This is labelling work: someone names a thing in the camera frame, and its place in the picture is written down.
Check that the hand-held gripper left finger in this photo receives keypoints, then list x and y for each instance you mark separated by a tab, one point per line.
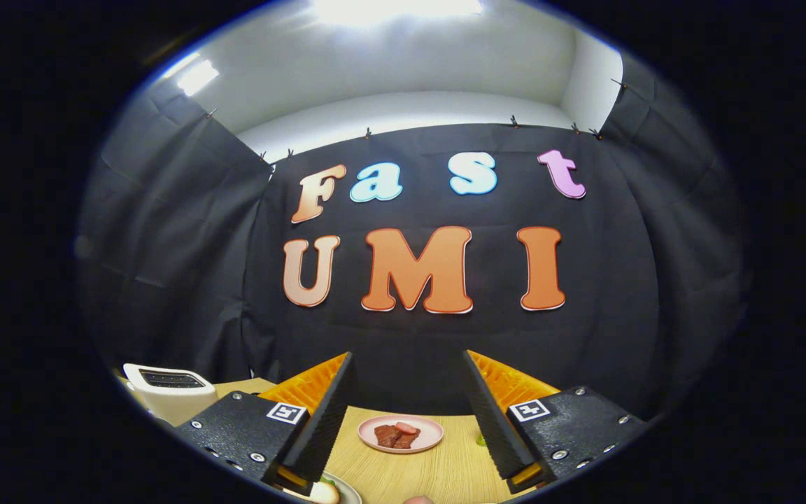
322	427

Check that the pink plate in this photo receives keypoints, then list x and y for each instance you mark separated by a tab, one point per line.
432	434

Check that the white toaster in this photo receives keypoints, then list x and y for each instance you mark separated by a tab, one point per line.
172	402

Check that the wide ceiling light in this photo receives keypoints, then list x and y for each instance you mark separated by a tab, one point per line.
396	8

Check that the brown meat pieces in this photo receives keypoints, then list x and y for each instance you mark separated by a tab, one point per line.
389	437

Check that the small ceiling light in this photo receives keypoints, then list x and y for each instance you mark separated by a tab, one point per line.
196	75

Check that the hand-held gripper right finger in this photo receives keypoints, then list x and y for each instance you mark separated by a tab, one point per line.
490	427

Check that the brown crust bread slice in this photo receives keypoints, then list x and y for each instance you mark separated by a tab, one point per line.
322	494

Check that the red meat strip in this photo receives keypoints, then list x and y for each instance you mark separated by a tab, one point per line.
406	427

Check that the large round white plate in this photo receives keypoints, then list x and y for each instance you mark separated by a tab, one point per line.
350	491

